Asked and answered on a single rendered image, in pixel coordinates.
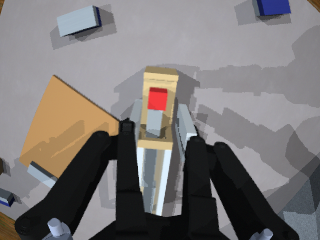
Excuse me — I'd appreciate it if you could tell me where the red cube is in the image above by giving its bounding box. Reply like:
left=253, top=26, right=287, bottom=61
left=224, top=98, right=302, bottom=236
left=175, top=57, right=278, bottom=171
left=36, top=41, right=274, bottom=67
left=148, top=87, right=168, bottom=111

